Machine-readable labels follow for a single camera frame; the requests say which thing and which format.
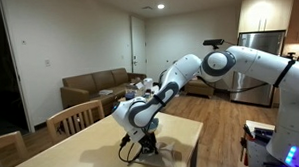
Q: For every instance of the robot mounting stand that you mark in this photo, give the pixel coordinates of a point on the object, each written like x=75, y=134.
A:
x=258, y=153

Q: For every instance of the small blue object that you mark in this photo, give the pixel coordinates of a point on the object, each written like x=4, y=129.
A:
x=130, y=96

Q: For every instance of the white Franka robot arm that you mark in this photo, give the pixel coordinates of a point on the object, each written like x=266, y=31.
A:
x=248, y=60

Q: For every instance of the round ceiling light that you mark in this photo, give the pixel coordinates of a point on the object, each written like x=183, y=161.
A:
x=161, y=6

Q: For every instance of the black stereo camera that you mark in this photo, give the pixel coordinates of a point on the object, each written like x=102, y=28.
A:
x=213, y=42

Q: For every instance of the white cloth item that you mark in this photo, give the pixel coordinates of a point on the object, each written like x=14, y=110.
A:
x=105, y=92

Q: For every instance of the white door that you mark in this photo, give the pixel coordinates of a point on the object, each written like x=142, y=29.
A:
x=138, y=40

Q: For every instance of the black metal bracket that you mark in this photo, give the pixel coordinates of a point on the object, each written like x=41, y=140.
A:
x=263, y=134

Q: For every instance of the light kitchen cabinets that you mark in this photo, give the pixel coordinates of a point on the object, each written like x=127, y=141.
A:
x=263, y=12

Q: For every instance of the orange black bar clamp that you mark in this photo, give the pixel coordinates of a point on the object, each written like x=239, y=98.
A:
x=248, y=131

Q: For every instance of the brown sofa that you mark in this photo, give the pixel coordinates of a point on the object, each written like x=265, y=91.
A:
x=89, y=82

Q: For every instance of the white jug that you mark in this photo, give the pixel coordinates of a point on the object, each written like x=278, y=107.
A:
x=148, y=83

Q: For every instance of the beige towel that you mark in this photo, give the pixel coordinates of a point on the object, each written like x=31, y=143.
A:
x=162, y=156

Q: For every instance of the light wooden chair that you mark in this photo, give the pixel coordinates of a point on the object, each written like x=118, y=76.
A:
x=73, y=111
x=8, y=140

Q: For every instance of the stainless steel fridge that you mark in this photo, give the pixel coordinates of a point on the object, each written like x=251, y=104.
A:
x=271, y=39

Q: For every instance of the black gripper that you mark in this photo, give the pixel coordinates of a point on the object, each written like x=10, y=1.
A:
x=149, y=142

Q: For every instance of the white robot base blue light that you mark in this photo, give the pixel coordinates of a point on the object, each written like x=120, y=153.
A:
x=292, y=155

